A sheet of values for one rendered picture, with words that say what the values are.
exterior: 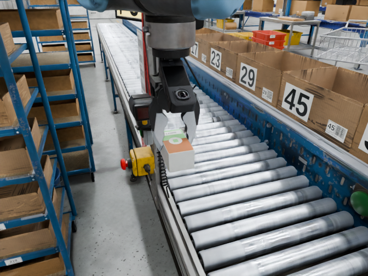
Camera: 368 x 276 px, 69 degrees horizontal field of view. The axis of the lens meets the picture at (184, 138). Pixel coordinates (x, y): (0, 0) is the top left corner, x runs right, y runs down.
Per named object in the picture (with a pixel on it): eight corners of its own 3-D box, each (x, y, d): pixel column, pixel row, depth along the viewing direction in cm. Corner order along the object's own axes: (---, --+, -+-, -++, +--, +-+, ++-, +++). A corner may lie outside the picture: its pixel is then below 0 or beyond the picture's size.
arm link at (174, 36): (202, 22, 46) (146, 24, 43) (201, 52, 48) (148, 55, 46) (187, 18, 53) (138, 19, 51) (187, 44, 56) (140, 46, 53)
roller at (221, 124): (143, 140, 133) (142, 131, 130) (237, 126, 147) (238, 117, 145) (144, 144, 128) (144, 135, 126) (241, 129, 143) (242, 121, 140)
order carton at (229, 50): (207, 68, 186) (208, 41, 178) (245, 64, 194) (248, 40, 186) (234, 84, 153) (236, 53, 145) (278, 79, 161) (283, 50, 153)
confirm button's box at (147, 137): (140, 136, 90) (138, 118, 87) (149, 135, 91) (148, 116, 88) (144, 146, 85) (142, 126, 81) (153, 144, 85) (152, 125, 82)
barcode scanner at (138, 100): (137, 141, 71) (132, 102, 68) (131, 127, 82) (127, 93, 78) (161, 137, 73) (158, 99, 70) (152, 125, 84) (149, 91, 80)
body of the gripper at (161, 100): (182, 97, 62) (182, 42, 56) (194, 111, 54) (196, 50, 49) (149, 101, 60) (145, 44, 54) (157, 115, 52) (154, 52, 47)
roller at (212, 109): (137, 126, 148) (135, 117, 148) (223, 114, 162) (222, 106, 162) (138, 126, 143) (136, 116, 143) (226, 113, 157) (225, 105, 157)
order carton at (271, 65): (234, 84, 153) (237, 53, 145) (278, 79, 161) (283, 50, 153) (275, 109, 120) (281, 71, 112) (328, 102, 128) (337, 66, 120)
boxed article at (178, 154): (168, 172, 55) (168, 154, 53) (158, 148, 63) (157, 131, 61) (194, 168, 56) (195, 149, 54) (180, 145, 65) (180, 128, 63)
